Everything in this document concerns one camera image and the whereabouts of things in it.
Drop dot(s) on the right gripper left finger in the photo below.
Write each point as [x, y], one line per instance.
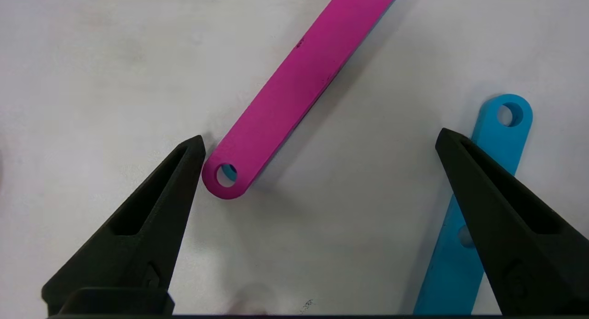
[147, 227]

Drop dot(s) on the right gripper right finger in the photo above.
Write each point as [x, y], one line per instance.
[515, 236]

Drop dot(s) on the long pink plastic bar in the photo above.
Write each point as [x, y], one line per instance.
[299, 89]

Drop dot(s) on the medium blue plastic bar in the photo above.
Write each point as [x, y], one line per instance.
[499, 139]

